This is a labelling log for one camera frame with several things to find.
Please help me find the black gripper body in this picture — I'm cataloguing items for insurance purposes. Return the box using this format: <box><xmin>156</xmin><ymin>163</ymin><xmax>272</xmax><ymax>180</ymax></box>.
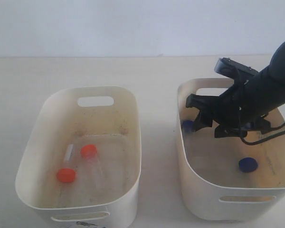
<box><xmin>185</xmin><ymin>72</ymin><xmax>285</xmax><ymax>134</ymax></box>

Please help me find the clear tube blue cap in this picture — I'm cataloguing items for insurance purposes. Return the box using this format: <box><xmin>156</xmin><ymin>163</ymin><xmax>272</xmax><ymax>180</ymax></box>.
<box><xmin>181</xmin><ymin>120</ymin><xmax>194</xmax><ymax>135</ymax></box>
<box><xmin>238</xmin><ymin>157</ymin><xmax>258</xmax><ymax>173</ymax></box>

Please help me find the clear tube front blue cap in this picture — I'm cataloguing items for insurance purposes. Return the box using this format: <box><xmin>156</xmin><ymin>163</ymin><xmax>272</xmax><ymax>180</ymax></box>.
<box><xmin>238</xmin><ymin>157</ymin><xmax>258</xmax><ymax>173</ymax></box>

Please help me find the white plastic bin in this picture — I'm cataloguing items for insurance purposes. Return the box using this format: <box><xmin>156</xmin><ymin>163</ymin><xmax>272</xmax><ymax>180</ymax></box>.
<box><xmin>15</xmin><ymin>86</ymin><xmax>142</xmax><ymax>228</ymax></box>
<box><xmin>176</xmin><ymin>78</ymin><xmax>285</xmax><ymax>221</ymax></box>

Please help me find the clear tube orange cap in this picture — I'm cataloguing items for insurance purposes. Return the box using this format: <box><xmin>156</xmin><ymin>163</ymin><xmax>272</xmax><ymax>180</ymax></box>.
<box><xmin>80</xmin><ymin>144</ymin><xmax>104</xmax><ymax>192</ymax></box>
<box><xmin>56</xmin><ymin>144</ymin><xmax>76</xmax><ymax>183</ymax></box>

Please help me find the clear tube front orange cap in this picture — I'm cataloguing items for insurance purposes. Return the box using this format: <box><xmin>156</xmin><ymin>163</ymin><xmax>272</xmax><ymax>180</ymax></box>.
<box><xmin>56</xmin><ymin>144</ymin><xmax>76</xmax><ymax>183</ymax></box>

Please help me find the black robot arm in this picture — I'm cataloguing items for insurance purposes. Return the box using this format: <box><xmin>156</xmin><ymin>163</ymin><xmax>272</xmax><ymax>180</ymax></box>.
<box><xmin>186</xmin><ymin>42</ymin><xmax>285</xmax><ymax>138</ymax></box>

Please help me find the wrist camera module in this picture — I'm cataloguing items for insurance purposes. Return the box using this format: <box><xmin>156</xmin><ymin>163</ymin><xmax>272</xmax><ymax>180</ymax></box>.
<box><xmin>214</xmin><ymin>57</ymin><xmax>258</xmax><ymax>80</ymax></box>

